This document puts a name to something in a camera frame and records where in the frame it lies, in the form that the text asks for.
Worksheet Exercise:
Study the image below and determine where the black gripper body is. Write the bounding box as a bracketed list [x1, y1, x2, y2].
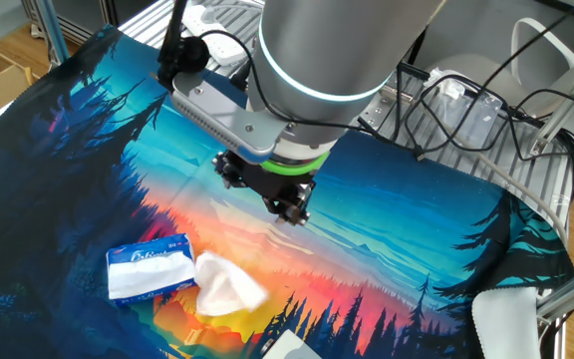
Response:
[239, 164, 318, 200]

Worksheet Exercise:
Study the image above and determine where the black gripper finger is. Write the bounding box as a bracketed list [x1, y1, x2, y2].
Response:
[264, 183, 314, 226]
[211, 151, 247, 189]

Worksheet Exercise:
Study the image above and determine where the white paper napkin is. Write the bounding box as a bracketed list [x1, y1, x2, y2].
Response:
[194, 250, 270, 318]

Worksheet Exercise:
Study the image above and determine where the colourful landscape print cloth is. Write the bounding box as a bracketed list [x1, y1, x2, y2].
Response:
[0, 24, 574, 359]

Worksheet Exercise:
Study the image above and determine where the blue tissue pack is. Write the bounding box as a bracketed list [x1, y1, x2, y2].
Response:
[106, 232, 198, 307]

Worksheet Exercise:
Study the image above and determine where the white power strip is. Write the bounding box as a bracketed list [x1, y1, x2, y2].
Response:
[181, 2, 249, 67]

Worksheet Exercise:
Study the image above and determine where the clear plastic bag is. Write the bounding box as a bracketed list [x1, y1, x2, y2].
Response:
[424, 69, 506, 151]

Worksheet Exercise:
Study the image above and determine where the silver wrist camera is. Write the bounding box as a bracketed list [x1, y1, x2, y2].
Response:
[169, 71, 291, 165]

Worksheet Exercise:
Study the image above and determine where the aluminium frame post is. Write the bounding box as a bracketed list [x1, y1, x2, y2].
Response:
[37, 0, 73, 67]

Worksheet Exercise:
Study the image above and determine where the grey cable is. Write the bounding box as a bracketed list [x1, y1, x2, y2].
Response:
[458, 139, 570, 248]

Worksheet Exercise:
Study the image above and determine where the black cable bundle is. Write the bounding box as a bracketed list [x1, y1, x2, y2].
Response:
[356, 0, 574, 203]

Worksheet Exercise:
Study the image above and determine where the aluminium frame bar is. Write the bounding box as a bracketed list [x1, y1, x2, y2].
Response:
[529, 47, 574, 157]
[535, 256, 574, 321]

